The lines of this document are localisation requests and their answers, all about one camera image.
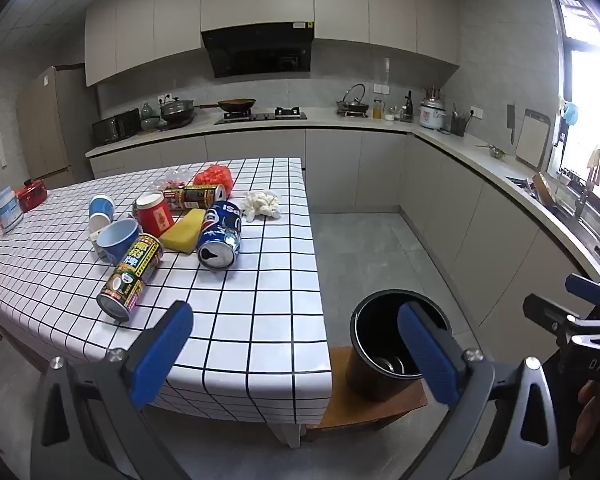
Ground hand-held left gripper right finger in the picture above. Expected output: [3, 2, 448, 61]
[397, 301, 573, 480]

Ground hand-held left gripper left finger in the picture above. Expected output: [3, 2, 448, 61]
[30, 301, 196, 480]

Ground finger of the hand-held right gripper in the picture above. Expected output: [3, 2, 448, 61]
[524, 294, 588, 333]
[566, 274, 600, 318]

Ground black trash bin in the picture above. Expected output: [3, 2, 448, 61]
[346, 289, 453, 403]

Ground red and white carton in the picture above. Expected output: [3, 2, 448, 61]
[132, 192, 176, 236]

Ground person's right hand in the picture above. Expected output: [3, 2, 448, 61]
[571, 379, 600, 458]

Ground brown wooden stool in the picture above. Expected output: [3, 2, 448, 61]
[305, 345, 429, 443]

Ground green and yellow can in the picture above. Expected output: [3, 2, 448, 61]
[96, 233, 165, 322]

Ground metal sink faucet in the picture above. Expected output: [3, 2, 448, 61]
[575, 147, 600, 221]

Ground brown wooden tray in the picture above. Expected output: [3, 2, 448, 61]
[532, 172, 563, 207]

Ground blue soda can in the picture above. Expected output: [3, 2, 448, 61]
[196, 225, 242, 272]
[207, 200, 243, 233]

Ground white checkered tablecloth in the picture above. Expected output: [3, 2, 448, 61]
[0, 157, 333, 428]

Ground yellow sponge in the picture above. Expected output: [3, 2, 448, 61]
[158, 208, 207, 254]

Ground blue paper cup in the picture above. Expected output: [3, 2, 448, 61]
[95, 218, 142, 266]
[88, 194, 116, 233]

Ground white cutting board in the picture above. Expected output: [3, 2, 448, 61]
[515, 109, 552, 168]

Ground metal strainer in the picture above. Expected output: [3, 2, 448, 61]
[476, 144, 510, 161]

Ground black and yellow can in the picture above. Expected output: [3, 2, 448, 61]
[162, 183, 228, 211]

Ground clear plastic bag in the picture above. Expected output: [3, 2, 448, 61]
[152, 169, 196, 196]

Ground white crumpled tissue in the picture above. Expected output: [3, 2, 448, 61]
[241, 190, 282, 223]

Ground orange plastic bag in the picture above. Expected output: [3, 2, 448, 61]
[192, 162, 234, 195]

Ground kitchen window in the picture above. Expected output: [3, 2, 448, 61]
[550, 0, 600, 221]

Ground black utensil holder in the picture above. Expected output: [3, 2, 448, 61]
[450, 102, 468, 137]

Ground white and blue container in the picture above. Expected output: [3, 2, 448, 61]
[0, 186, 25, 233]

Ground white rice cooker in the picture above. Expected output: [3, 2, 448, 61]
[418, 96, 447, 131]

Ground black microwave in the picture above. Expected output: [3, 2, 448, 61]
[91, 108, 142, 146]

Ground green ceramic jar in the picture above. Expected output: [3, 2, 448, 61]
[140, 102, 161, 131]

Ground pot with glass lid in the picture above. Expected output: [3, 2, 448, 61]
[159, 96, 197, 123]

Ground beige refrigerator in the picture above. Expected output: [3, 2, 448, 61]
[17, 66, 98, 191]

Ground black gas stove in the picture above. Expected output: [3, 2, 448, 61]
[214, 106, 308, 126]

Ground pan with lid rack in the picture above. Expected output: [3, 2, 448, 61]
[336, 83, 371, 117]

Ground black wok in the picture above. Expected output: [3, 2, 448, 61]
[196, 97, 257, 113]

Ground black range hood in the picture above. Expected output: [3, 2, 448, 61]
[201, 21, 315, 79]

